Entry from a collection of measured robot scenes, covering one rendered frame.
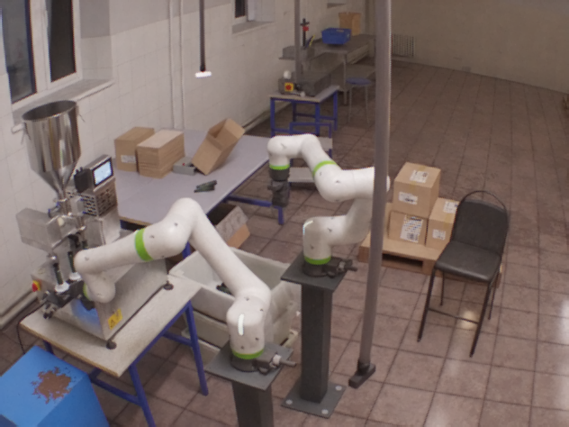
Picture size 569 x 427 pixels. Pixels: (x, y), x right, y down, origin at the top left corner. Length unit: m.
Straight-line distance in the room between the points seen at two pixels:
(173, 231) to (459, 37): 10.40
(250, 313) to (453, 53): 10.34
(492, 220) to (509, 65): 8.55
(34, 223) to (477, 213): 2.61
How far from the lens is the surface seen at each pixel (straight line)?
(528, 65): 11.82
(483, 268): 3.28
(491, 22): 11.69
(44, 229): 2.41
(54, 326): 2.73
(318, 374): 2.96
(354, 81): 7.25
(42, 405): 2.55
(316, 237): 2.44
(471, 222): 3.52
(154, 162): 4.04
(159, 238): 1.82
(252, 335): 1.94
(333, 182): 2.09
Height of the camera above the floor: 2.35
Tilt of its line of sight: 28 degrees down
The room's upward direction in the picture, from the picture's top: 1 degrees counter-clockwise
